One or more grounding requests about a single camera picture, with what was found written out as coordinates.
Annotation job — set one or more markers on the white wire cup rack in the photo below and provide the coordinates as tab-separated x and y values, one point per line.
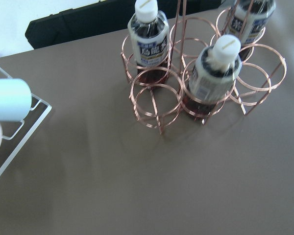
16	133

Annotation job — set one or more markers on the light blue cup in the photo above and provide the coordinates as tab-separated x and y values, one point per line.
15	99

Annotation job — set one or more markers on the copper wire bottle rack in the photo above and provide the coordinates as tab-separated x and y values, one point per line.
172	81

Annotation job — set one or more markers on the black case beside table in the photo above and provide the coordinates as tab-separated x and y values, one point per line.
83	22

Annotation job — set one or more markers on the tea bottle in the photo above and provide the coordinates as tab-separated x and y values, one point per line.
247	18
213	76
149	33

